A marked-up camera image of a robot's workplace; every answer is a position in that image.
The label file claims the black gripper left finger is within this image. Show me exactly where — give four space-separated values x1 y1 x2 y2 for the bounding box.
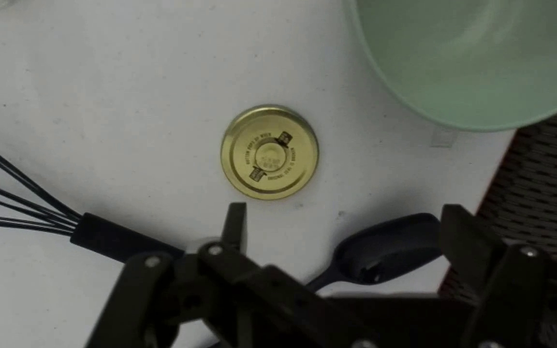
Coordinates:
219 200 250 255

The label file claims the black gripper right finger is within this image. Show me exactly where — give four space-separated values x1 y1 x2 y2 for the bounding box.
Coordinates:
438 202 510 305

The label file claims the gold metal jar lid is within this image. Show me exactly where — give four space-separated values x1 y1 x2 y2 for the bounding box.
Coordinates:
219 104 322 200

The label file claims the black ladle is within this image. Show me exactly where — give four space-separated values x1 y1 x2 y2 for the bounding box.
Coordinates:
305 210 446 295

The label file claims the green bowl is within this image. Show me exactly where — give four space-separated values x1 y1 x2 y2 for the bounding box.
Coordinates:
345 0 557 133

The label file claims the dark grey armchair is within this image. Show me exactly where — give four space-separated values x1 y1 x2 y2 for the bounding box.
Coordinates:
440 94 557 305

